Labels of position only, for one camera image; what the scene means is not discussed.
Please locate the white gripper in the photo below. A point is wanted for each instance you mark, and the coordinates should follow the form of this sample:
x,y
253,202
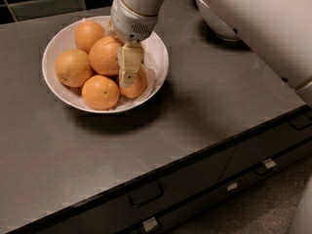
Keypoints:
x,y
132,23

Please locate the orange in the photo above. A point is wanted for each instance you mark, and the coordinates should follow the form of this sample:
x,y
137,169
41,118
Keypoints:
x,y
103,56
138,87
100,92
73,68
121,41
86,34

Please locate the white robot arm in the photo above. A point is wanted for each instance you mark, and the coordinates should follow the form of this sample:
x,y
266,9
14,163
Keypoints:
x,y
278,31

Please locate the large white bowl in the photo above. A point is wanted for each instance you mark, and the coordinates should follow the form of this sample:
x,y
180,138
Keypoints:
x,y
155,60

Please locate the white bowl with strawberries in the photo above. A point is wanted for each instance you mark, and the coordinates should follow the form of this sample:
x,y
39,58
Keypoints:
x,y
215,23

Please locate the left dark drawer front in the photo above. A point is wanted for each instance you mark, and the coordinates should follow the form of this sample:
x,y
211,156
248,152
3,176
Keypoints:
x,y
118,208

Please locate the dark drawer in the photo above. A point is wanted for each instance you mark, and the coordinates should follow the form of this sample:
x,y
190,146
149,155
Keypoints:
x,y
118,208
259,201
291,129

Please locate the lower dark drawer front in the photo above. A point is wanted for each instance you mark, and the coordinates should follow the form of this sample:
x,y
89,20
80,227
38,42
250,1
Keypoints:
x,y
259,201

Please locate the right dark drawer front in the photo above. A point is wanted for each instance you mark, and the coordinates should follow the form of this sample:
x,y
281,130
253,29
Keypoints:
x,y
291,129

